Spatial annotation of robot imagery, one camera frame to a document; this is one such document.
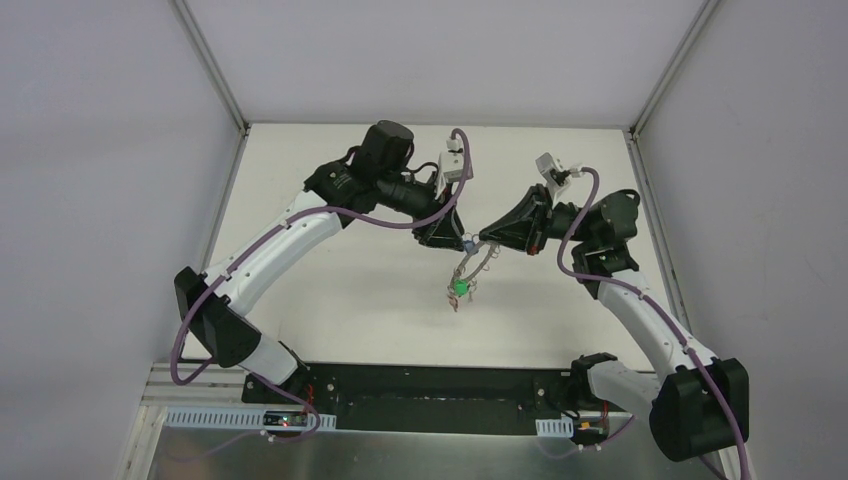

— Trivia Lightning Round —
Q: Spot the green key tag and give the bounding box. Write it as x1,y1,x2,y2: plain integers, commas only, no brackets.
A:
452,279,470,297

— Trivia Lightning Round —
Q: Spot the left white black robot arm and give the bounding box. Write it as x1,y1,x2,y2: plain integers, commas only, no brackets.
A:
169,120,472,405

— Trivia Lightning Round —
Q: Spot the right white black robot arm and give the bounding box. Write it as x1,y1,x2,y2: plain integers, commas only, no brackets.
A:
480,185,750,477

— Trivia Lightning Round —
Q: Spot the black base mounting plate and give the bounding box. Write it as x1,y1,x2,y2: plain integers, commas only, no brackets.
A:
281,363,621,436

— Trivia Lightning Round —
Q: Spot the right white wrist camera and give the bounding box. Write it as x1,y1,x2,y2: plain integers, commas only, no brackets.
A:
535,152,583,205

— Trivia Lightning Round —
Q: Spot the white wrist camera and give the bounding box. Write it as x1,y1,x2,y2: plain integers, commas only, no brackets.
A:
435,138,474,196
535,152,583,205

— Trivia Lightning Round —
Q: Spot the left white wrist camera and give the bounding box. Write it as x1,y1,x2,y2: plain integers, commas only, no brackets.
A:
435,138,474,196

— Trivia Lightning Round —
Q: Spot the right white cable duct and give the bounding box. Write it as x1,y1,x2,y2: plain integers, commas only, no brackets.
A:
535,416,574,439

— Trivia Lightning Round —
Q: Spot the white cable duct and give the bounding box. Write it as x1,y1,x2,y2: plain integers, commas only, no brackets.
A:
535,416,574,439
163,407,337,433

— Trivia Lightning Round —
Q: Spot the left white cable duct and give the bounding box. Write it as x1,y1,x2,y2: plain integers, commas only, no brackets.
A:
163,407,337,433

